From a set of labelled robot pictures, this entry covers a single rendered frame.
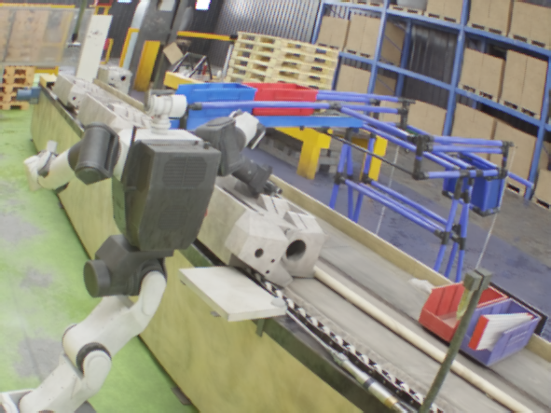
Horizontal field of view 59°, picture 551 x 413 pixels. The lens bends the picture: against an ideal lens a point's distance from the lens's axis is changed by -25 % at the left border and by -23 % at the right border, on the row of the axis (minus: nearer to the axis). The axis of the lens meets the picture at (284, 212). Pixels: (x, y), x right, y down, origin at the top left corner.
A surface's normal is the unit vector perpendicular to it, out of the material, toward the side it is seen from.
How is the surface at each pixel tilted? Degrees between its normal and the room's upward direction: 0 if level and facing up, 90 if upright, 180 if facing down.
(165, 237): 105
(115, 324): 90
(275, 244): 90
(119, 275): 90
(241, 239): 71
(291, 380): 90
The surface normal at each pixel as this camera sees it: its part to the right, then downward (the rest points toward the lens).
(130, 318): 0.33, 0.56
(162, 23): 0.55, 0.35
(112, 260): -0.35, -0.62
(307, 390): -0.81, -0.01
